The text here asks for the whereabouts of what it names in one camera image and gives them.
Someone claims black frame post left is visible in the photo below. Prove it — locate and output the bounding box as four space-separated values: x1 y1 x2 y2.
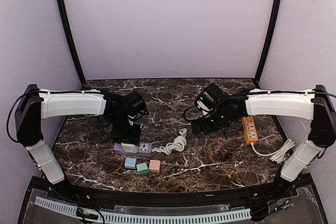
56 0 86 86

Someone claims green charger plug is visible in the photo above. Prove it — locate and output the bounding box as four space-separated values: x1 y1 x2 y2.
136 163 149 176

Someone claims orange power strip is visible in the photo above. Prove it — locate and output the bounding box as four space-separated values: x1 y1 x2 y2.
241 116 258 145

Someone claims white slotted cable duct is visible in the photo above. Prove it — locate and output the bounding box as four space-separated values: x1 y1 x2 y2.
34 196 251 223

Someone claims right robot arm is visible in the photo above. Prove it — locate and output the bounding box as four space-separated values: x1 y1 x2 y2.
191 83 335 200

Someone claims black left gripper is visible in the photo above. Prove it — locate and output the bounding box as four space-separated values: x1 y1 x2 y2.
109 115 141 147

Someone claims pink charger plug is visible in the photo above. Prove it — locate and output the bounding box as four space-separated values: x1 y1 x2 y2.
149 159 161 173

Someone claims white orange-strip cable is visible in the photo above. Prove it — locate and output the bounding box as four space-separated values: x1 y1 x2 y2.
250 138 296 163

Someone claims white cube power socket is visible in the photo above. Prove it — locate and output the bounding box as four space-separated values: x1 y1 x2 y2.
121 143 139 154

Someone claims light blue charger plug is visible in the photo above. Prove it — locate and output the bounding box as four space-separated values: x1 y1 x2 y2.
124 157 137 169

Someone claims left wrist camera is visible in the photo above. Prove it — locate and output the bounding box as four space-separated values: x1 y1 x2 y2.
124 91 147 116

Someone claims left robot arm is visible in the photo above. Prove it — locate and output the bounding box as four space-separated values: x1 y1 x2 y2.
8 84 148 201

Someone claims purple power strip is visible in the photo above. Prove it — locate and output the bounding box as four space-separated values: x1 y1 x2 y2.
113 142 152 157

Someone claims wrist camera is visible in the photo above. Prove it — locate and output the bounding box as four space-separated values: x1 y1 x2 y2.
194 83 224 113
124 91 147 116

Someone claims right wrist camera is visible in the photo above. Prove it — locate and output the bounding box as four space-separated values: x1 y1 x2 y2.
194 83 224 113

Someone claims white coiled power cable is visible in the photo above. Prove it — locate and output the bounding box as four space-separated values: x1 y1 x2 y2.
152 127 188 154

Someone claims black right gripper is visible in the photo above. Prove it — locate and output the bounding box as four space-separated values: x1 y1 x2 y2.
191 108 229 139

